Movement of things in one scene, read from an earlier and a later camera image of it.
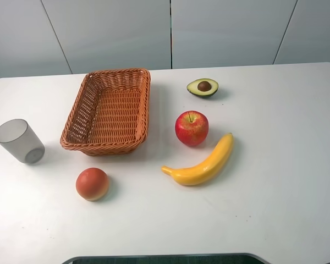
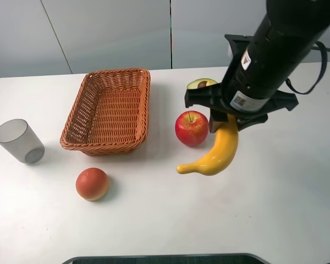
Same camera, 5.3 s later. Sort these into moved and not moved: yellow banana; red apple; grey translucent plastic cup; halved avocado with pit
Moved: yellow banana
Not moved: grey translucent plastic cup; red apple; halved avocado with pit
